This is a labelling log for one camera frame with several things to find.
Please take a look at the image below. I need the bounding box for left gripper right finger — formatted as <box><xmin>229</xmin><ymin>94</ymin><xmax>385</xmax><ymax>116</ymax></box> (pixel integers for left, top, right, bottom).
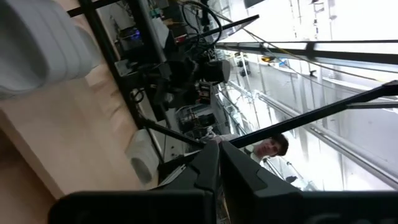
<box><xmin>219</xmin><ymin>140</ymin><xmax>304</xmax><ymax>195</ymax></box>

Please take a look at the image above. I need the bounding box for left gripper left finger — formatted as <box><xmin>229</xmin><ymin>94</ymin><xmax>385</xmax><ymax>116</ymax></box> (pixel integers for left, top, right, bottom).
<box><xmin>157</xmin><ymin>140</ymin><xmax>220</xmax><ymax>191</ymax></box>

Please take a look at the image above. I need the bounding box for grey foam slide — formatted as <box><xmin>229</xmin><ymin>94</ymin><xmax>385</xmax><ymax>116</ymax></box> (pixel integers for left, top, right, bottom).
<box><xmin>124</xmin><ymin>128</ymin><xmax>160</xmax><ymax>185</ymax></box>
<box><xmin>0</xmin><ymin>0</ymin><xmax>103</xmax><ymax>101</ymax></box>

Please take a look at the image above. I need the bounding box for person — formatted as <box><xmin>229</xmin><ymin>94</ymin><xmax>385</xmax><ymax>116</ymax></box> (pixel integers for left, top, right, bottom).
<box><xmin>211</xmin><ymin>133</ymin><xmax>290</xmax><ymax>166</ymax></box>

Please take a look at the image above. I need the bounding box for black aluminium rig frame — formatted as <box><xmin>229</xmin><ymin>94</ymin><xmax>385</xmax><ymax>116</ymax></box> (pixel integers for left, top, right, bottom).
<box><xmin>67</xmin><ymin>0</ymin><xmax>398</xmax><ymax>150</ymax></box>

